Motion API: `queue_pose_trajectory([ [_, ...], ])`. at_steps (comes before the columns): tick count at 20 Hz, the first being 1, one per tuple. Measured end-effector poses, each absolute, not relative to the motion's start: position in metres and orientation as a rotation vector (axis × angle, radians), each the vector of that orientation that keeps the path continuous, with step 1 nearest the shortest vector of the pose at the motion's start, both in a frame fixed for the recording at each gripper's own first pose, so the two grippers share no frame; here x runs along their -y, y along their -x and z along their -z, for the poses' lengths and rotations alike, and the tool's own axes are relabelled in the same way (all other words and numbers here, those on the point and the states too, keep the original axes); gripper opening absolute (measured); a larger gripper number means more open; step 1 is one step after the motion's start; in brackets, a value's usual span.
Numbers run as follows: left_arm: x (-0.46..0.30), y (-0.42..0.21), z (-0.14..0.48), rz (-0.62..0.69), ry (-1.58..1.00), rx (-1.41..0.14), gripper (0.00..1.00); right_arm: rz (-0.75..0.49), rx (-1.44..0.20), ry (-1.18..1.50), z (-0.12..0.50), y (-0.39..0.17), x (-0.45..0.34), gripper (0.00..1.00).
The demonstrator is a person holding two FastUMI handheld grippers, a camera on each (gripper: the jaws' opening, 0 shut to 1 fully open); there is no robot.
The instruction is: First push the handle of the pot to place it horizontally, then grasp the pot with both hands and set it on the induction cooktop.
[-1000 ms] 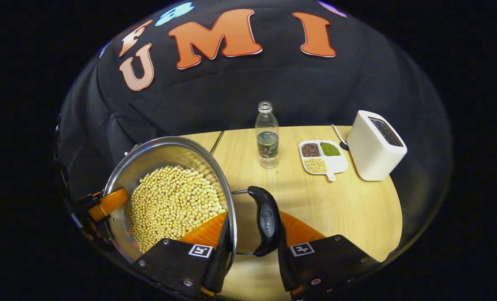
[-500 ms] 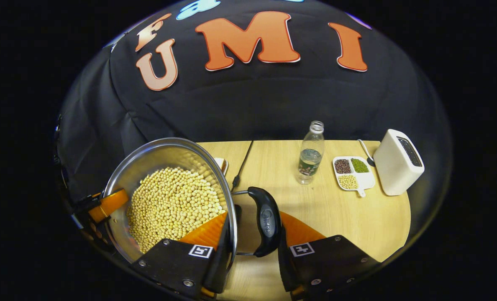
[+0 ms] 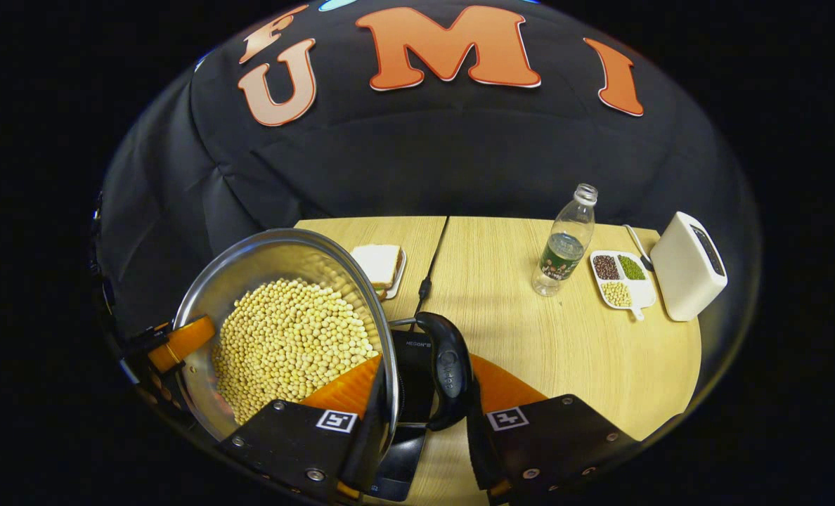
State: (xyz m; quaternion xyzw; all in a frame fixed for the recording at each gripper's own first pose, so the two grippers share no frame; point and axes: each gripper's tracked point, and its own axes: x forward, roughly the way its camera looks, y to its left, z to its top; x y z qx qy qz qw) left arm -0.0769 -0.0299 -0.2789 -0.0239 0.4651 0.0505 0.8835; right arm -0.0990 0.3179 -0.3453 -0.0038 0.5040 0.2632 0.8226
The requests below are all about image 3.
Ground white toaster cable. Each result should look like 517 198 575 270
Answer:
623 223 655 273

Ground black induction cooktop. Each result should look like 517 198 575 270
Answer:
372 327 438 502

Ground heap of soybeans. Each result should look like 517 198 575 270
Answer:
212 278 380 426

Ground black backdrop cloth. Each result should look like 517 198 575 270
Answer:
98 0 763 338

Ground steel pot with black handle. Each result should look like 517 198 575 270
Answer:
171 228 476 465

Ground black power cable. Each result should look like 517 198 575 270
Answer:
409 215 452 331

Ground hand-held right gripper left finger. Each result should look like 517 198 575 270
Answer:
217 353 399 501

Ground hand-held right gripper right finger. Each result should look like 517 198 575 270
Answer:
465 353 640 501

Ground clear plastic bottle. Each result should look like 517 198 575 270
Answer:
531 183 599 298

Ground white toaster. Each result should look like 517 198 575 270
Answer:
649 212 729 323

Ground white divided plate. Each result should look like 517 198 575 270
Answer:
589 249 657 322

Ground sandwich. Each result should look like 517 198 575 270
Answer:
351 244 402 299

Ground small pile of yellow beans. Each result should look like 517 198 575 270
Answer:
601 281 633 308

